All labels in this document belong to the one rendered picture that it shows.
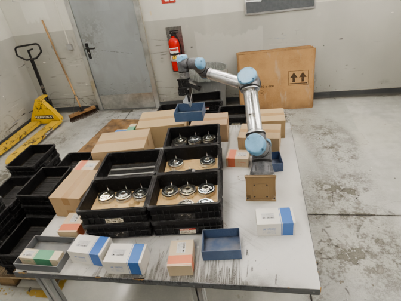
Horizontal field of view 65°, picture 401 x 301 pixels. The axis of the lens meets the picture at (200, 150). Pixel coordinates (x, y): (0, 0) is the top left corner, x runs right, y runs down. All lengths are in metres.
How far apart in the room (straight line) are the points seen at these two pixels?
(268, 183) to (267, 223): 0.28
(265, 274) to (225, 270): 0.20
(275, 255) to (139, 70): 3.92
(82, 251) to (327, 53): 4.02
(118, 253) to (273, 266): 0.78
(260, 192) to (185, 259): 0.63
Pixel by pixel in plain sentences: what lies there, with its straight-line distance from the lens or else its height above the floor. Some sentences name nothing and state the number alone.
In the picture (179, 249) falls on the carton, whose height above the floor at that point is 0.77.
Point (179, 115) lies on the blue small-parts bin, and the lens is 2.17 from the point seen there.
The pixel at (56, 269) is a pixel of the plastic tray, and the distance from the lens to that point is 1.92.
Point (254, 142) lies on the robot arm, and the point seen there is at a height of 1.10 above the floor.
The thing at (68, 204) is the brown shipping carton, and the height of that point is 0.81.
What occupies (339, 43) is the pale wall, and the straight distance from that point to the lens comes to 4.84.
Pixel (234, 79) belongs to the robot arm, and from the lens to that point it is 2.12.
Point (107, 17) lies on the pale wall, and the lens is 5.03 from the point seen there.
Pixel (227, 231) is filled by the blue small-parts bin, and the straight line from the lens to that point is 1.76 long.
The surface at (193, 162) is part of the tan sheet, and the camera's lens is 2.15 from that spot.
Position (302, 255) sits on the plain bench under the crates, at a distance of 1.73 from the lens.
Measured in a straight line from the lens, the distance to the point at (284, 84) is 4.65.
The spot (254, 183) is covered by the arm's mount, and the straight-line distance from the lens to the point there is 1.90.
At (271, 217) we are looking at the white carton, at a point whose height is 0.79.
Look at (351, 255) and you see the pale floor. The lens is 2.70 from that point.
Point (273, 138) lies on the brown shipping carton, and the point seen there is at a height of 0.86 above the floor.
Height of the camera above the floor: 2.03
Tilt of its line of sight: 32 degrees down
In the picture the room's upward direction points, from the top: 9 degrees counter-clockwise
